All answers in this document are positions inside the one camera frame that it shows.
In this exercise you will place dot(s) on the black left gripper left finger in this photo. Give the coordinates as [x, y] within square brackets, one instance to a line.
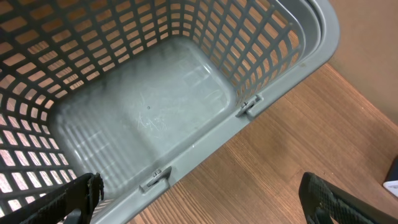
[73, 202]

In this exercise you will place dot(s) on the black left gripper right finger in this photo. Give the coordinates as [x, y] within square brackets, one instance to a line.
[323, 202]

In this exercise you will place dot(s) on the grey plastic mesh basket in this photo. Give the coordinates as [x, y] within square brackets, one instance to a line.
[142, 91]

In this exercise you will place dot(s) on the white barcode scanner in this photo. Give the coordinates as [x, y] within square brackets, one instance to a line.
[391, 180]

